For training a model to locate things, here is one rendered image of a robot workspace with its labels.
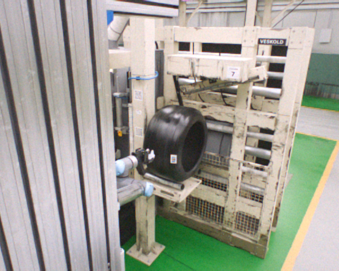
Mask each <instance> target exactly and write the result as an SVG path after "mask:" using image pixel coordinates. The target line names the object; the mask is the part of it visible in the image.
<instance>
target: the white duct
mask: <svg viewBox="0 0 339 271"><path fill-rule="evenodd" d="M128 19H129V17H126V16H114V20H113V21H112V22H111V23H110V25H109V27H108V39H109V40H112V41H113V40H114V41H116V40H117V39H118V37H119V35H120V33H121V32H122V30H123V28H124V26H125V25H126V23H127V21H128Z"/></svg>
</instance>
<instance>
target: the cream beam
mask: <svg viewBox="0 0 339 271"><path fill-rule="evenodd" d="M254 60H255V58H244V57H234V56H208V55H189V54H179V55H168V56H167V75H176V76H186V77H196V78H206V79H212V80H222V81H232V82H244V81H247V80H248V79H249V70H250V69H252V68H254ZM227 66H234V67H240V76H239V79H235V78H226V76H227Z"/></svg>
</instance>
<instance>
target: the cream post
mask: <svg viewBox="0 0 339 271"><path fill-rule="evenodd" d="M130 35H131V71H132V77H137V76H140V78H151V77H154V76H155V19H148V18H134V17H130ZM134 90H140V91H142V100H136V99H134ZM132 108H133V144H134V152H136V149H138V148H143V143H144V136H145V132H146V129H147V125H148V123H149V121H150V120H151V118H152V117H153V116H154V114H155V78H153V79H151V80H136V79H132ZM136 110H140V111H141V115H140V114H137V113H136ZM135 127H138V128H142V129H143V137H139V136H136V131H135ZM136 234H137V251H140V249H141V248H142V253H143V254H145V255H146V256H147V255H148V254H149V253H150V252H151V246H153V248H154V247H155V194H151V195H150V196H149V197H146V196H141V197H139V198H137V199H136Z"/></svg>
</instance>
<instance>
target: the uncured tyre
mask: <svg viewBox="0 0 339 271"><path fill-rule="evenodd" d="M206 144H207V124H206V120H205V118H204V117H203V115H202V114H201V112H200V111H199V110H197V109H195V108H193V107H186V106H180V105H176V104H170V105H166V106H164V107H162V108H161V109H160V110H159V111H157V112H156V113H155V114H154V116H153V117H152V118H151V120H150V121H149V123H148V125H147V129H146V132H145V136H144V143H143V148H144V149H145V150H147V149H149V150H150V153H151V151H152V150H153V154H154V159H153V161H152V162H151V163H147V168H148V169H149V171H150V172H152V173H153V174H155V175H156V176H159V177H163V178H166V179H168V180H172V181H175V182H183V181H185V180H187V179H188V178H190V177H191V176H192V175H193V174H194V173H195V172H196V170H197V169H198V167H199V166H200V164H201V161H202V159H203V156H204V153H205V149H206ZM150 153H149V154H150ZM171 155H177V164H172V163H171Z"/></svg>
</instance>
